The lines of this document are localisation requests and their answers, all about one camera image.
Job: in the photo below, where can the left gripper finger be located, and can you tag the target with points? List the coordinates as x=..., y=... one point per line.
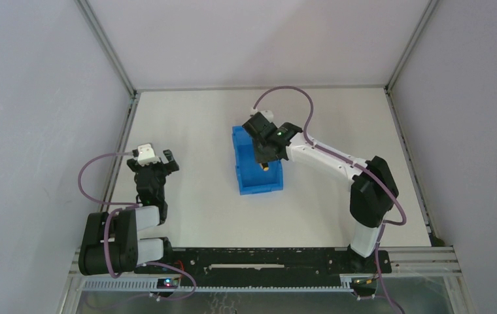
x=132, y=163
x=169, y=156

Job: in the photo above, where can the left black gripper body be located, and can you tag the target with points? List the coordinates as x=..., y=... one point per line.
x=151, y=167

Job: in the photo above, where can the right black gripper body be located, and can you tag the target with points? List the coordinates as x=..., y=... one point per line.
x=261, y=144

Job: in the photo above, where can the black yellow screwdriver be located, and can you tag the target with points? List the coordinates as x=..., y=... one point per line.
x=265, y=166

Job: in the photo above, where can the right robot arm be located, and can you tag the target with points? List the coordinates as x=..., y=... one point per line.
x=372, y=190

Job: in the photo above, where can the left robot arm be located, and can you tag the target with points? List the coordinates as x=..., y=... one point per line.
x=111, y=243

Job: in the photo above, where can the blue plastic bin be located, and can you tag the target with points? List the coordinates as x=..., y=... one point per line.
x=251, y=177

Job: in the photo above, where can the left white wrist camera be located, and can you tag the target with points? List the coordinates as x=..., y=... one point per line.
x=145, y=154

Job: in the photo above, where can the left aluminium frame rail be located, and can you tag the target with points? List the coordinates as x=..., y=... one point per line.
x=108, y=49

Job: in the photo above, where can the aluminium frame rail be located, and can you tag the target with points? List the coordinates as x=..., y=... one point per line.
x=410, y=125
x=108, y=49
x=304, y=87

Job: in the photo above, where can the grey slotted cable duct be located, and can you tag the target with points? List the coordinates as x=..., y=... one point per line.
x=154, y=284

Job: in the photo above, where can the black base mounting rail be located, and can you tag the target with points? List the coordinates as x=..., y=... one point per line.
x=276, y=266

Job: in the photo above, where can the back aluminium frame rail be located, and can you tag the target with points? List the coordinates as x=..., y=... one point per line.
x=304, y=87

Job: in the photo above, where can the right aluminium frame rail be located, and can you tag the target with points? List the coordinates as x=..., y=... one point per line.
x=410, y=125

